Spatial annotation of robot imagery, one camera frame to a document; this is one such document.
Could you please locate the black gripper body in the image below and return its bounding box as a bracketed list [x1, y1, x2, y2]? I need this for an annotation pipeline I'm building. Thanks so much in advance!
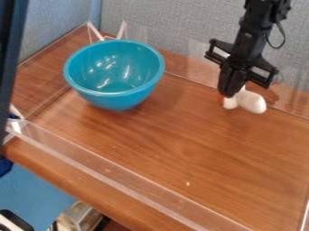
[204, 39, 278, 88]

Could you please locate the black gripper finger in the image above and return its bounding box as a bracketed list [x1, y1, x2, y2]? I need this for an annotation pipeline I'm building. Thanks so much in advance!
[216, 60, 234, 97]
[232, 69, 247, 94]

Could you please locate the brown and white toy mushroom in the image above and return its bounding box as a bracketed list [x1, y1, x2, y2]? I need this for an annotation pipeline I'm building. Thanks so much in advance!
[218, 87, 266, 114]

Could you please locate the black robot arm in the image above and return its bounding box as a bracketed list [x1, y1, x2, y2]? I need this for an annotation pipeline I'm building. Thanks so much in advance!
[204, 0, 290, 97]

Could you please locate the blue ceramic bowl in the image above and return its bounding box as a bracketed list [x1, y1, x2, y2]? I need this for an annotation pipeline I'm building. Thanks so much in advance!
[62, 40, 165, 111]

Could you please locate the clear acrylic table barrier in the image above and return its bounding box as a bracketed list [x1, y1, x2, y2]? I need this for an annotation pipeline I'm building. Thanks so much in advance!
[6, 27, 309, 231]

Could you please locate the metal table leg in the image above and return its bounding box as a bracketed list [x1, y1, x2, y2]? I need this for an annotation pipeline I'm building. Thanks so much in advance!
[46, 201, 103, 231]

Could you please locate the dark blue cloth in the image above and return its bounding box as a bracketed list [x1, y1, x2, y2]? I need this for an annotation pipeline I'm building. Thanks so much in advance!
[0, 112, 20, 178]

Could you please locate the black object bottom left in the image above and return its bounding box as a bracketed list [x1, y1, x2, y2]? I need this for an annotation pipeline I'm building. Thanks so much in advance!
[0, 209, 34, 231]

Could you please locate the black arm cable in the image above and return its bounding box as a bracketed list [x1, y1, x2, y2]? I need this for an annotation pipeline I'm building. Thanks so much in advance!
[266, 21, 287, 51]

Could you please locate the dark blue foreground post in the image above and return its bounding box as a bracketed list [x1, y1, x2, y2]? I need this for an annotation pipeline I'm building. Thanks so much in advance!
[0, 0, 29, 149]

